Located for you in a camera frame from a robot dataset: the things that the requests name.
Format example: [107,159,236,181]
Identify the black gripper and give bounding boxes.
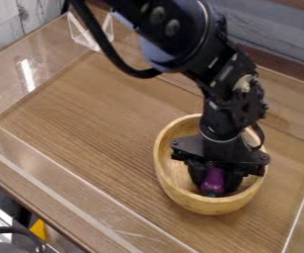
[169,127,268,195]

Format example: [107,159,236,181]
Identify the purple toy eggplant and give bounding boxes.
[199,167,224,198]

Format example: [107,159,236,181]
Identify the brown wooden bowl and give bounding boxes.
[152,114,264,215]

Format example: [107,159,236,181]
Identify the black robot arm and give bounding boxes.
[69,0,268,198]

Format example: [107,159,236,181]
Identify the yellow label on equipment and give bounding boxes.
[29,218,48,240]

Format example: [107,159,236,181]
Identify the clear acrylic tray wall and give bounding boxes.
[0,127,196,253]

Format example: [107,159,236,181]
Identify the clear acrylic corner bracket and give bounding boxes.
[65,12,113,52]

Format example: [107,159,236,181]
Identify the black cable lower left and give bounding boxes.
[0,224,44,253]

